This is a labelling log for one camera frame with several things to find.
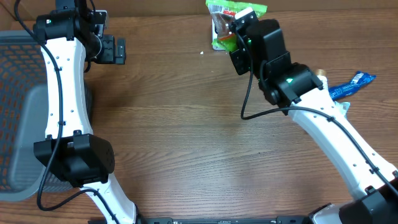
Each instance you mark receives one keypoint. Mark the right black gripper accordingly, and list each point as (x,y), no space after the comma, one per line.
(239,65)

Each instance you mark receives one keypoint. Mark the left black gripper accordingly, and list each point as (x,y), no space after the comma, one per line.
(109,57)

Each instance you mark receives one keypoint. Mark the green snack packet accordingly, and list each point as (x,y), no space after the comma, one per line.
(223,12)

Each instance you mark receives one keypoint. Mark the white tube gold cap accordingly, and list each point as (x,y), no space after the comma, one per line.
(321,74)

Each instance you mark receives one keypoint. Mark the teal tissue packet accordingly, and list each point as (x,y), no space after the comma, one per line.
(343,107)

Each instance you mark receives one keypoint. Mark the blue snack packet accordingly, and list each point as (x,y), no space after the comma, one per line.
(361,79)

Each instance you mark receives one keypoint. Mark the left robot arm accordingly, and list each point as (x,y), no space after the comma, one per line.
(71,37)

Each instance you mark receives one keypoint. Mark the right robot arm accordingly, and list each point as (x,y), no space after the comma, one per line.
(292,88)

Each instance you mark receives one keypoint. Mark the white barcode scanner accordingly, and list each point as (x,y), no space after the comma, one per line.
(224,31)

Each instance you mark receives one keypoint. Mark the grey plastic basket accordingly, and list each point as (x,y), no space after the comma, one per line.
(43,99)

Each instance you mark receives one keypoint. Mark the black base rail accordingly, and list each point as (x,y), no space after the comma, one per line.
(278,220)

